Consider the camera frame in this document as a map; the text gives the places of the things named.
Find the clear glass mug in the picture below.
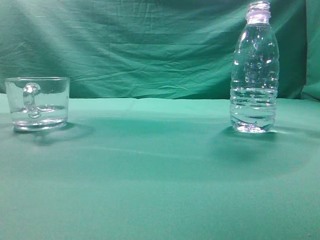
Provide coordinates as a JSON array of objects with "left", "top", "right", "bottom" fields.
[{"left": 4, "top": 76, "right": 70, "bottom": 132}]

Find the green backdrop cloth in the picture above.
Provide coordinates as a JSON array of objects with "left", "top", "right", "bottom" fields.
[{"left": 0, "top": 0, "right": 320, "bottom": 101}]

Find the green table cloth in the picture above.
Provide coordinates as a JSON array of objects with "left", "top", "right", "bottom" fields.
[{"left": 0, "top": 94, "right": 320, "bottom": 240}]

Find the clear plastic water bottle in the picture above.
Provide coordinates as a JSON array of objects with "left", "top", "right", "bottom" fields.
[{"left": 229, "top": 0, "right": 280, "bottom": 133}]

